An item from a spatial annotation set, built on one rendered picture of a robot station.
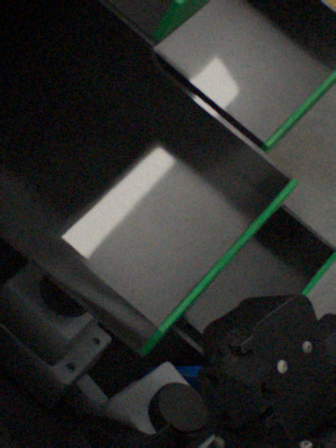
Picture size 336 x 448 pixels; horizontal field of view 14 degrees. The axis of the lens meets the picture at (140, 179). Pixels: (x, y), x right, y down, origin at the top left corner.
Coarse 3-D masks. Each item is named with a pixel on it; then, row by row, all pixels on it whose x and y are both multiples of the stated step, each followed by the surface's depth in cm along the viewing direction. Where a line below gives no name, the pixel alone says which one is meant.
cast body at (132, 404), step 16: (160, 368) 70; (80, 384) 73; (144, 384) 69; (160, 384) 70; (176, 384) 69; (80, 400) 73; (96, 400) 73; (112, 400) 72; (128, 400) 68; (144, 400) 69; (160, 400) 68; (176, 400) 68; (192, 400) 69; (80, 416) 74; (112, 416) 69; (128, 416) 68; (144, 416) 68; (160, 416) 68; (176, 416) 68; (192, 416) 68; (208, 416) 69; (80, 432) 71; (176, 432) 67; (192, 432) 68; (208, 432) 69
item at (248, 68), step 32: (224, 0) 79; (256, 0) 80; (288, 0) 80; (320, 0) 79; (192, 32) 76; (224, 32) 77; (256, 32) 78; (288, 32) 79; (320, 32) 80; (160, 64) 71; (192, 64) 74; (224, 64) 75; (256, 64) 76; (288, 64) 77; (320, 64) 79; (224, 96) 74; (256, 96) 75; (288, 96) 76; (320, 96) 75; (256, 128) 73; (288, 128) 72
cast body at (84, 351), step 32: (0, 288) 73; (32, 288) 70; (0, 320) 72; (32, 320) 70; (64, 320) 70; (96, 320) 72; (0, 352) 73; (32, 352) 72; (64, 352) 70; (96, 352) 73; (32, 384) 73; (64, 384) 71
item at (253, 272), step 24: (288, 216) 88; (264, 240) 89; (288, 240) 90; (312, 240) 88; (240, 264) 87; (264, 264) 88; (288, 264) 89; (312, 264) 89; (216, 288) 85; (240, 288) 86; (264, 288) 86; (288, 288) 87; (192, 312) 83; (216, 312) 84; (192, 336) 80
